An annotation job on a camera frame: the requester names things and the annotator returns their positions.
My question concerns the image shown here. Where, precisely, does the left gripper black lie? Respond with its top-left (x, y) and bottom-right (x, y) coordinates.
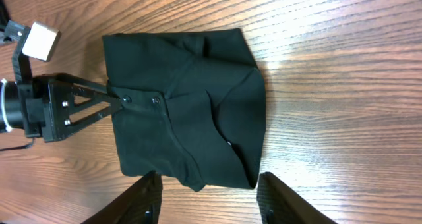
top-left (17, 73), bottom-right (122, 142)

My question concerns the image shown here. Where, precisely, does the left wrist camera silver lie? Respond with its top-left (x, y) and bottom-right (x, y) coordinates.
top-left (22, 22), bottom-right (61, 62)

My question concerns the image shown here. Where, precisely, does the black polo shirt with logo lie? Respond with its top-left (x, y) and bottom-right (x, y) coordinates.
top-left (102, 28), bottom-right (266, 191)

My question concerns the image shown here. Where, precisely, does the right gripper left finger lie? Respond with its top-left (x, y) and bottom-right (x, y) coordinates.
top-left (82, 171), bottom-right (163, 224)

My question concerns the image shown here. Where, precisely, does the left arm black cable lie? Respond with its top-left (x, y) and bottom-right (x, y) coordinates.
top-left (0, 137), bottom-right (36, 152)

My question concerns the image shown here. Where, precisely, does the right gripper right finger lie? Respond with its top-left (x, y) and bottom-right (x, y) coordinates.
top-left (256, 172), bottom-right (336, 224)

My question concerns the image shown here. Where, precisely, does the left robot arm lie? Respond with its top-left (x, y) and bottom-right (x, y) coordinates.
top-left (1, 20), bottom-right (121, 142)

